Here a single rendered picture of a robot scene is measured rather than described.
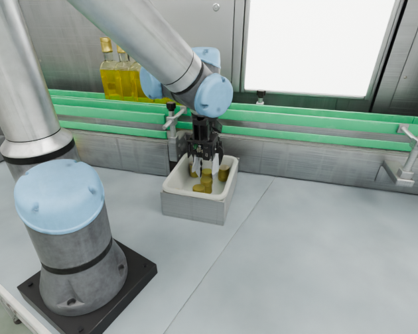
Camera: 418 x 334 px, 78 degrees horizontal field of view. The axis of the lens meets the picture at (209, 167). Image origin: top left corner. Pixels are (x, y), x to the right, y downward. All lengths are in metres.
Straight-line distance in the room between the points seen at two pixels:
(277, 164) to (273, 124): 0.13
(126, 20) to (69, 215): 0.27
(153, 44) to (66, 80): 0.99
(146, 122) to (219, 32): 0.40
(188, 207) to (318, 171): 0.44
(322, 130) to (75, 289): 0.73
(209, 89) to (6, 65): 0.30
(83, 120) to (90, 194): 0.58
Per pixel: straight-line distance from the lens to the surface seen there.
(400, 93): 1.09
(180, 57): 0.42
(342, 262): 0.68
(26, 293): 0.62
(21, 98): 0.50
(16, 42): 0.49
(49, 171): 0.47
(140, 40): 0.40
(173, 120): 0.77
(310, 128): 0.85
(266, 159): 0.87
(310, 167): 0.88
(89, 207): 0.42
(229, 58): 0.98
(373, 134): 0.89
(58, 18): 1.32
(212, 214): 0.67
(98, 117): 0.93
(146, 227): 0.70
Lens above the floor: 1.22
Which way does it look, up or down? 31 degrees down
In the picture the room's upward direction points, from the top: straight up
